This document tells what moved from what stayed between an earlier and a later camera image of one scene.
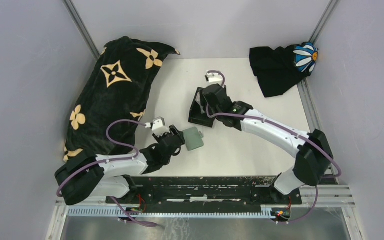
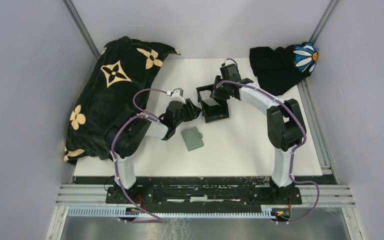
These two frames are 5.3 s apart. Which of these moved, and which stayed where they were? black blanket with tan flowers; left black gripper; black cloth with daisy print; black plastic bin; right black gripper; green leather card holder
Moved: left black gripper; black plastic bin; right black gripper
Stayed: black blanket with tan flowers; black cloth with daisy print; green leather card holder
